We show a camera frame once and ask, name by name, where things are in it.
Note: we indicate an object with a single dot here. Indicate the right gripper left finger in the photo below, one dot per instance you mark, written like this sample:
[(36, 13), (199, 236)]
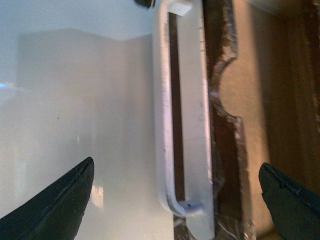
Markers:
[(56, 212)]

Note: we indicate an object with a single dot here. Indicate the wooden drawer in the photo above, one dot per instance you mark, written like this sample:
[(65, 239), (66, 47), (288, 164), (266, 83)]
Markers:
[(263, 75)]

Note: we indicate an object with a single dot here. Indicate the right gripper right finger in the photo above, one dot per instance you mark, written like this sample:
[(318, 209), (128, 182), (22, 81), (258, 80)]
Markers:
[(294, 209)]

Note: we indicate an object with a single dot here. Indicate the white drawer handle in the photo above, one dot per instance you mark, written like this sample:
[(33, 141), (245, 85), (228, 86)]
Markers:
[(198, 206)]

